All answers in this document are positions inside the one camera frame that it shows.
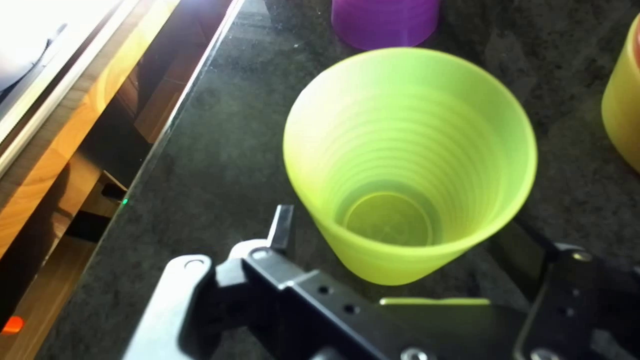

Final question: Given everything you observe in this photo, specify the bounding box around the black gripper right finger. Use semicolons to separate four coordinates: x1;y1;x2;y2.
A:
490;220;566;310

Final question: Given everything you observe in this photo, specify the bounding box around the yellow plastic bowl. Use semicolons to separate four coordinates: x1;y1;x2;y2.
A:
600;11;640;175

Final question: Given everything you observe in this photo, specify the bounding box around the green plastic cup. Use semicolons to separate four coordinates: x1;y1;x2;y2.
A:
281;45;540;287

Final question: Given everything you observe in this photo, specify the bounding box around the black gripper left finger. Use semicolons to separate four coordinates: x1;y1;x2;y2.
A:
228;204;296;268

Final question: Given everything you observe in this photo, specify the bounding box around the purple plastic cup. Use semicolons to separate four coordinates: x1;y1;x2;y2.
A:
329;0;442;51

